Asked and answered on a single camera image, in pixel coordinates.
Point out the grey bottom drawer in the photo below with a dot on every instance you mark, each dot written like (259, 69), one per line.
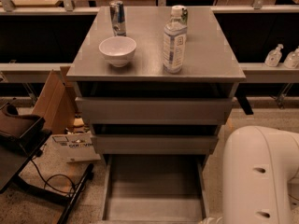
(154, 189)

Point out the grey drawer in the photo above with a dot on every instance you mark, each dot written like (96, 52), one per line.
(154, 111)
(154, 144)
(154, 189)

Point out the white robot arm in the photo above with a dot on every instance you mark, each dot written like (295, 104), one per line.
(260, 177)

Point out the grey middle drawer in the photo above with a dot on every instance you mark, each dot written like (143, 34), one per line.
(154, 144)

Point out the grey top drawer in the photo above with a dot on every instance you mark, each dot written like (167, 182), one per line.
(154, 111)

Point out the grey drawer cabinet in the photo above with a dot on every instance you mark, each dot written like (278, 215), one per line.
(210, 69)

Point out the white printed carton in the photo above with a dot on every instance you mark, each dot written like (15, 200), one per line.
(75, 147)

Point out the clear plastic water bottle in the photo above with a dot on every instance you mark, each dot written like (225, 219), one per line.
(175, 35)

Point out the white ceramic bowl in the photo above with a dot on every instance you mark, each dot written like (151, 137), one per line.
(118, 50)

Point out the brown cardboard box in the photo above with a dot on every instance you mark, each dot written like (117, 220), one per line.
(56, 102)

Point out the black side table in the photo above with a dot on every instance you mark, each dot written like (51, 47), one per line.
(11, 164)

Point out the silver blue drink can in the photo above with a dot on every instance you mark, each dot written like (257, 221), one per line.
(117, 16)

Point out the grey metal shelf rail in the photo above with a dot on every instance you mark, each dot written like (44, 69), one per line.
(38, 72)

